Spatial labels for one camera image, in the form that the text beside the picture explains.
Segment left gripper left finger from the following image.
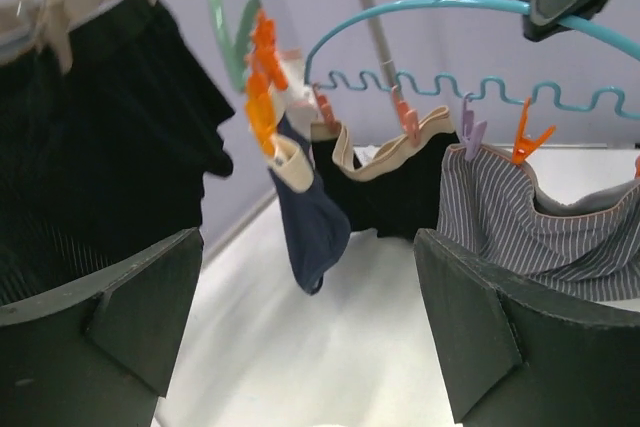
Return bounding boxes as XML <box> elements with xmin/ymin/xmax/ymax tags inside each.
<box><xmin>1</xmin><ymin>229</ymin><xmax>203</xmax><ymax>427</ymax></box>

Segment grey striped underwear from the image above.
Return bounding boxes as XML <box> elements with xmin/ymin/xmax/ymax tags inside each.
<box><xmin>437</xmin><ymin>146</ymin><xmax>639</xmax><ymax>302</ymax></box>

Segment metal clothes rack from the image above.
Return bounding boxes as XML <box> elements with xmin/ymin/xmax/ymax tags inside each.
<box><xmin>344</xmin><ymin>0</ymin><xmax>401</xmax><ymax>93</ymax></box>

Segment black underwear beige waistband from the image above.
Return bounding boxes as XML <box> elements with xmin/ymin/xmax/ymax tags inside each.
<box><xmin>311</xmin><ymin>106</ymin><xmax>459</xmax><ymax>241</ymax></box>

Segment purple clothes peg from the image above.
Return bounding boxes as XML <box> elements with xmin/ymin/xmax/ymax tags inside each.
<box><xmin>459</xmin><ymin>92</ymin><xmax>487</xmax><ymax>162</ymax></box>

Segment white underwear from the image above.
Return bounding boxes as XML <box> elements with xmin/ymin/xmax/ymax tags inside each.
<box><xmin>270</xmin><ymin>49</ymin><xmax>318</xmax><ymax>140</ymax></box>

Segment navy blue underwear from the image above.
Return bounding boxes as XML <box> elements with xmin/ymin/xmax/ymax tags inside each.
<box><xmin>267</xmin><ymin>117</ymin><xmax>351</xmax><ymax>295</ymax></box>

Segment green plastic clip hanger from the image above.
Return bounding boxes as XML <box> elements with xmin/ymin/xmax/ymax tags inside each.
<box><xmin>208</xmin><ymin>0</ymin><xmax>262</xmax><ymax>94</ymax></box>

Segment blue plastic clip hanger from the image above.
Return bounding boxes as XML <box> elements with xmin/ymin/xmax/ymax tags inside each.
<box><xmin>303</xmin><ymin>0</ymin><xmax>640</xmax><ymax>121</ymax></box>

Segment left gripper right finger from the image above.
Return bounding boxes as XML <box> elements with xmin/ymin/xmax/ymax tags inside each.
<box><xmin>414</xmin><ymin>229</ymin><xmax>639</xmax><ymax>426</ymax></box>

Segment front wooden clip hanger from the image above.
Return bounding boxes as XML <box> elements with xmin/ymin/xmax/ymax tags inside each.
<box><xmin>1</xmin><ymin>0</ymin><xmax>158</xmax><ymax>73</ymax></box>

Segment orange clothes peg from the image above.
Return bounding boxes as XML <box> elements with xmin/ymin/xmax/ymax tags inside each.
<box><xmin>511</xmin><ymin>97</ymin><xmax>556</xmax><ymax>165</ymax></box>

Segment front black shorts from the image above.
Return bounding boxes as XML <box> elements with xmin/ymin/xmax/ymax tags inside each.
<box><xmin>1</xmin><ymin>0</ymin><xmax>234</xmax><ymax>304</ymax></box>

